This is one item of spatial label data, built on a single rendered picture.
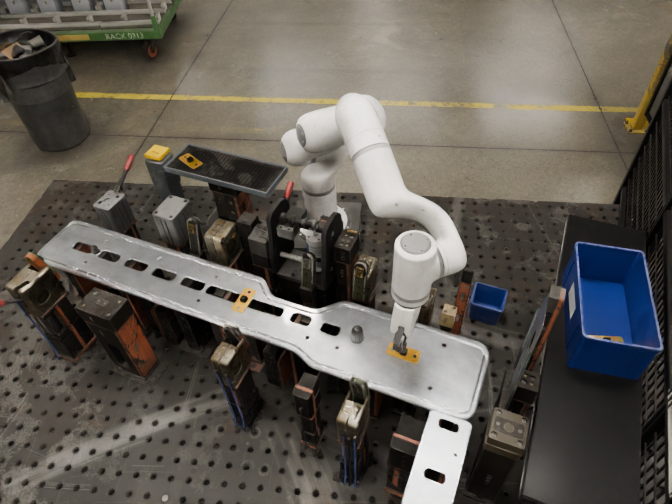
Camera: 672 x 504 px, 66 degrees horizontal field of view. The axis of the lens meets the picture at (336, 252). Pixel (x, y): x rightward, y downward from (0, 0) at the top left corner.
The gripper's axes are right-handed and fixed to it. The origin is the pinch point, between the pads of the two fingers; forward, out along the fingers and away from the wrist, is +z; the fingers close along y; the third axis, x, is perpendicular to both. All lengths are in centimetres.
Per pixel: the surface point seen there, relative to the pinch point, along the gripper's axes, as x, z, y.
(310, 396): -17.2, 10.1, 19.2
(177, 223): -76, 1, -13
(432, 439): 13.0, 8.4, 19.2
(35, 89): -289, 63, -133
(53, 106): -286, 77, -138
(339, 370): -13.1, 8.8, 10.7
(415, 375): 4.8, 8.6, 5.1
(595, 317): 43, 5, -26
